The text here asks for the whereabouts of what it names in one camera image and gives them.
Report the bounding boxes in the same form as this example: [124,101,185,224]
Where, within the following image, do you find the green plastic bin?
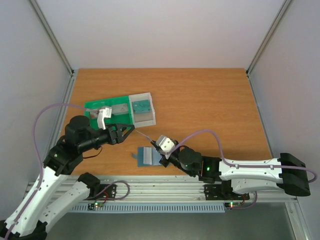
[84,96,133,125]

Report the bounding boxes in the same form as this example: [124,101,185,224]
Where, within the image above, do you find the left aluminium corner post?
[28,0,74,76]

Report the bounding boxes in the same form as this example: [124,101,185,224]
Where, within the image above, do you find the right small circuit board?
[224,201,242,209]

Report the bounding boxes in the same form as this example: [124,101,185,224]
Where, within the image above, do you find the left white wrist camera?
[97,106,112,130]

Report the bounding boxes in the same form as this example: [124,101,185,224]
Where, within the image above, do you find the grey slotted cable duct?
[69,202,225,214]

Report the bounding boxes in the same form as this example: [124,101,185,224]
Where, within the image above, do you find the teal leather card holder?
[131,146,162,168]

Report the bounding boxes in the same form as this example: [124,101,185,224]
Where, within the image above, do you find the teal cards in white bin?
[132,99,151,114]

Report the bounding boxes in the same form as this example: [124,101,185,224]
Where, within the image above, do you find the aluminium corner post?
[246,0,294,78]
[28,0,74,76]

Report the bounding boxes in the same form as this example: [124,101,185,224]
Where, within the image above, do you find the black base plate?
[85,184,117,200]
[204,184,250,201]

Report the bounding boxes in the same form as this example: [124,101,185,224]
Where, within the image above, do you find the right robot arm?
[150,137,311,198]

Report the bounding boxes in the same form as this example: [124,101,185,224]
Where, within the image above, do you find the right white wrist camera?
[155,135,176,153]

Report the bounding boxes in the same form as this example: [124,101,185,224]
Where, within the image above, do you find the grey card in green bin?
[111,103,129,116]

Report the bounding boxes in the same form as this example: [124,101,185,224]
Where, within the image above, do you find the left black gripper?
[79,122,136,152]

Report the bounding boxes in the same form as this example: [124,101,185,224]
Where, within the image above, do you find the left small circuit board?
[87,202,104,211]

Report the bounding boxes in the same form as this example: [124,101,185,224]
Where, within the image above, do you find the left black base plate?
[85,184,117,200]

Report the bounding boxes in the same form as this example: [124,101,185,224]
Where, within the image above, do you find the right aluminium corner post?
[246,0,294,78]

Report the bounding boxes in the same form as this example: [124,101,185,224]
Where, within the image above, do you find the white translucent plastic bin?
[128,92,156,128]

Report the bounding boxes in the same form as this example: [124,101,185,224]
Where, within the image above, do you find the card with red circle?
[89,108,100,119]

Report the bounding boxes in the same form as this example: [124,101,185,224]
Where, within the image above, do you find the small circuit board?
[224,201,242,209]
[87,202,104,211]

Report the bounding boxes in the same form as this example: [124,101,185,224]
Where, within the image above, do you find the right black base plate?
[204,184,250,201]

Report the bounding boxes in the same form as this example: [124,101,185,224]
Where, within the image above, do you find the aluminium front rail frame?
[22,174,298,204]

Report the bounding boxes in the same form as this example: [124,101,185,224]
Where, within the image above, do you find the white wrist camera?
[155,135,176,153]
[97,106,112,130]

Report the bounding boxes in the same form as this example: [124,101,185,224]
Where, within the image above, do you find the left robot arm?
[0,115,135,240]

